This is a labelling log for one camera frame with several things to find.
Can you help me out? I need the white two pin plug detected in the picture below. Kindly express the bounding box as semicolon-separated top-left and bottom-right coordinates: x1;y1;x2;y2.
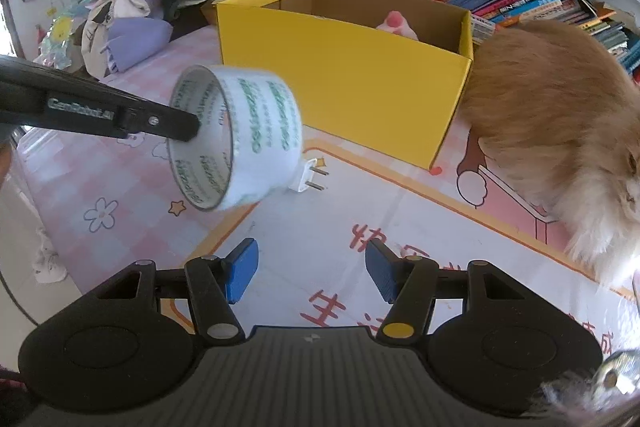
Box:
288;157;329;193

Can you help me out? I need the clear packing tape roll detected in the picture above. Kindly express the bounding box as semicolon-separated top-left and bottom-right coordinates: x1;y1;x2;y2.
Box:
167;65;303;211

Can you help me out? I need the pink plush toy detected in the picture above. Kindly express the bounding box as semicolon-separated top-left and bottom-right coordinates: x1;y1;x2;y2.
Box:
376;11;419;41

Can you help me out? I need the yellow cardboard box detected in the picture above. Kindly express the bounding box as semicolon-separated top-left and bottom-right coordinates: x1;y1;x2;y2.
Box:
216;0;473;169

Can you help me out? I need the orange and white cat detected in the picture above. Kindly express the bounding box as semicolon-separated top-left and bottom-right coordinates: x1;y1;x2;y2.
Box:
459;20;639;286

